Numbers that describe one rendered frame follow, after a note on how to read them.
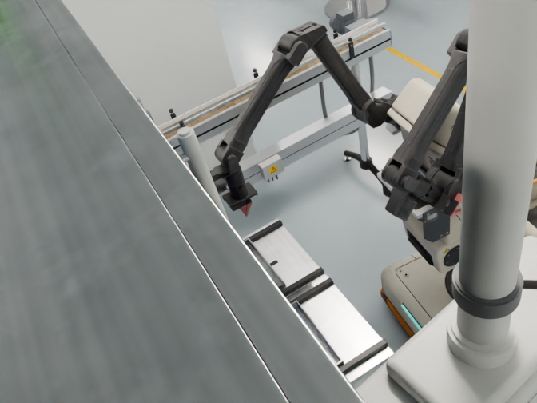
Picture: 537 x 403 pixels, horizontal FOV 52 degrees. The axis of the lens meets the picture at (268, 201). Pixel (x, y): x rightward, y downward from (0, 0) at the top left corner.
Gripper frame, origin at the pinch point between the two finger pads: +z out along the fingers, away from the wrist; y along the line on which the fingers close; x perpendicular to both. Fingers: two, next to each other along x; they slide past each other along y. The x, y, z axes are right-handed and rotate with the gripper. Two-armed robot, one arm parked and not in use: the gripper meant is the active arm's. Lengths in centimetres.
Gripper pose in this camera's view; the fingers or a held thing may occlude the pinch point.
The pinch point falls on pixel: (245, 213)
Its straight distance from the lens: 182.8
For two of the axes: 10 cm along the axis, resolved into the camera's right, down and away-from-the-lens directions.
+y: -8.6, 4.5, -2.4
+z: 1.9, 7.1, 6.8
